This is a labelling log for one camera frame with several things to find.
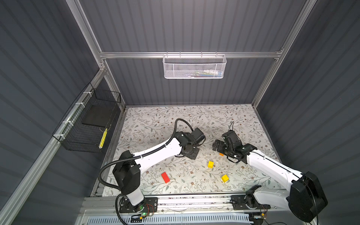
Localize small yellow cube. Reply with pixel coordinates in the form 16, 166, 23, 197
208, 161, 214, 169

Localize red block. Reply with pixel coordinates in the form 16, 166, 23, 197
161, 172, 170, 183

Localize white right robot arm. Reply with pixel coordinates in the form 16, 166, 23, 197
212, 140, 328, 223

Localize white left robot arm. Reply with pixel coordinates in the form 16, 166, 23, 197
112, 129, 206, 212

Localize yellow cube lower right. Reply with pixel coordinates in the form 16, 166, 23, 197
221, 174, 229, 183

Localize pens in white basket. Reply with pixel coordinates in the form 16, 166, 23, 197
187, 69, 223, 79

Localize white perforated vent panel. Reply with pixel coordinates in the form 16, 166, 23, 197
84, 213, 251, 225

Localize yellow marker pen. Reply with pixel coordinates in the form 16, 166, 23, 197
98, 128, 108, 149

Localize black flat pad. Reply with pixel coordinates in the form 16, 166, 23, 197
82, 105, 113, 128

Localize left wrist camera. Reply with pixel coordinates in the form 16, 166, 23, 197
190, 128, 206, 145

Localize black corrugated cable conduit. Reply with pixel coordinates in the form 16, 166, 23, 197
97, 118, 195, 225

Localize aluminium mounting rail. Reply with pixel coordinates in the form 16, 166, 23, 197
79, 192, 292, 216

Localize white wire mesh basket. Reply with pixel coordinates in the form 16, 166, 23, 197
162, 54, 227, 79

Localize black wire basket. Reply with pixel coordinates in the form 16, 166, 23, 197
52, 84, 122, 153

